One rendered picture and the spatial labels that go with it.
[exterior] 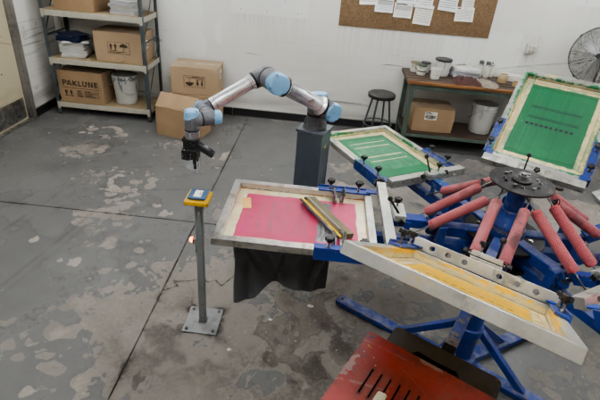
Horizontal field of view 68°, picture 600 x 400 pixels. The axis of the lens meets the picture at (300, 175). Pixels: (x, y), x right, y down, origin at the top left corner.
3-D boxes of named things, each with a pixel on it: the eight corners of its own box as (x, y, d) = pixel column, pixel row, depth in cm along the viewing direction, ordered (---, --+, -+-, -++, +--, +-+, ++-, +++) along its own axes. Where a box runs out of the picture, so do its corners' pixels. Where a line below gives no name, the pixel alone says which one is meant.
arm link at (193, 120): (203, 111, 223) (186, 112, 219) (203, 131, 228) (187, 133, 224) (197, 105, 229) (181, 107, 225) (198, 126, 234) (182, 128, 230)
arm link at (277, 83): (334, 100, 274) (264, 62, 240) (347, 109, 263) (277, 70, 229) (324, 118, 277) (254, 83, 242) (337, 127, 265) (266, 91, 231)
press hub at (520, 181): (430, 388, 261) (495, 189, 197) (420, 336, 295) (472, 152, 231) (497, 396, 260) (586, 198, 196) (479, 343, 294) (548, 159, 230)
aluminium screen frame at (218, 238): (211, 245, 211) (210, 237, 209) (235, 184, 262) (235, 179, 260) (378, 262, 208) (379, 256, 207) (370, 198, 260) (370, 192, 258)
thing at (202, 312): (181, 331, 283) (172, 204, 238) (191, 306, 303) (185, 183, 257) (215, 336, 283) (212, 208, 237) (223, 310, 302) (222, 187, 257)
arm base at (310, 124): (308, 120, 293) (310, 106, 288) (329, 126, 288) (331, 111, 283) (299, 128, 280) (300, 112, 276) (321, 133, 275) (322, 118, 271)
